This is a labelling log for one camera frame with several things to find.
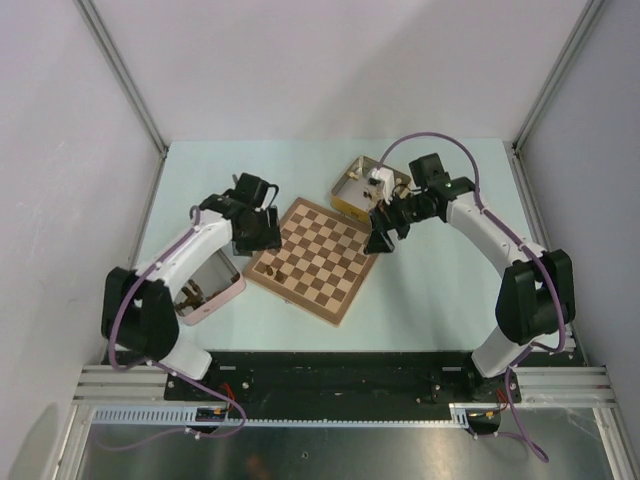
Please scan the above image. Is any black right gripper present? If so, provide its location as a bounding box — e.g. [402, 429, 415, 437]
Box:
[364, 185, 436, 255]

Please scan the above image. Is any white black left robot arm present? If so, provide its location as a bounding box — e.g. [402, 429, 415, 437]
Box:
[101, 173, 282, 400]

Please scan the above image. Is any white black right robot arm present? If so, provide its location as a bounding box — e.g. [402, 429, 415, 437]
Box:
[364, 154, 575, 401]

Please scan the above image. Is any wooden folding chess board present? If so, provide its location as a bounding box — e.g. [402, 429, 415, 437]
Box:
[243, 197, 377, 327]

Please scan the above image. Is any dark chess pieces pile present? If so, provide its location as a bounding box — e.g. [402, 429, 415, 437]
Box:
[174, 273, 241, 317]

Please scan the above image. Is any yellow metal tin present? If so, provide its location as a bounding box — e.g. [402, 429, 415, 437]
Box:
[330, 156, 414, 224]

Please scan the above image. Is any pink metal tin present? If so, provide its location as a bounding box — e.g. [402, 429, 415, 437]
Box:
[173, 251, 246, 326]

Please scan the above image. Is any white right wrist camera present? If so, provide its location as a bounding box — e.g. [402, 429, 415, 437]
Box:
[369, 167, 395, 203]

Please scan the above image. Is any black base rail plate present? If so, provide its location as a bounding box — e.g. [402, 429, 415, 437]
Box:
[164, 349, 586, 416]

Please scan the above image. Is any left aluminium corner post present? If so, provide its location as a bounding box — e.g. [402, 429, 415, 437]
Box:
[74, 0, 168, 159]

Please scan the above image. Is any aluminium corner post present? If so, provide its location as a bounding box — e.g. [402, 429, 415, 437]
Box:
[74, 0, 168, 159]
[511, 0, 609, 153]

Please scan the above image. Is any aluminium front frame rail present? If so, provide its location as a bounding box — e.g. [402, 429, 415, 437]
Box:
[72, 365, 617, 408]

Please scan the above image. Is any white cable duct strip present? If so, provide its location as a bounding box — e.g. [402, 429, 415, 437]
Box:
[92, 405, 468, 428]

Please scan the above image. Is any right aluminium corner post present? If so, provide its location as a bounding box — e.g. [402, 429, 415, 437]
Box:
[511, 0, 609, 153]

